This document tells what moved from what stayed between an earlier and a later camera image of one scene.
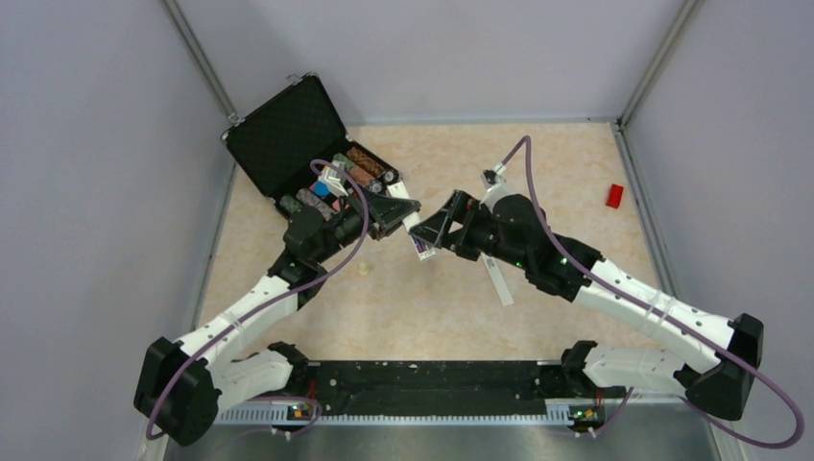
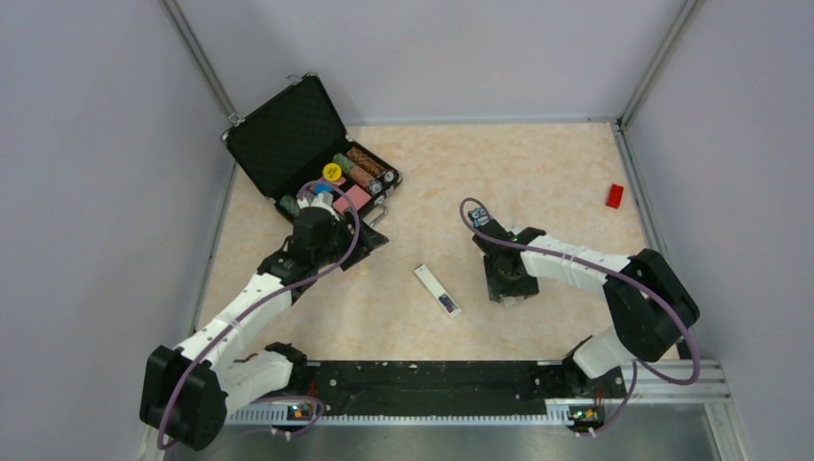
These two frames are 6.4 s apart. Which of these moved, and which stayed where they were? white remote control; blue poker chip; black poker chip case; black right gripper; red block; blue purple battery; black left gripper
Moved: black right gripper; blue purple battery; white remote control; black left gripper
Stayed: blue poker chip; red block; black poker chip case
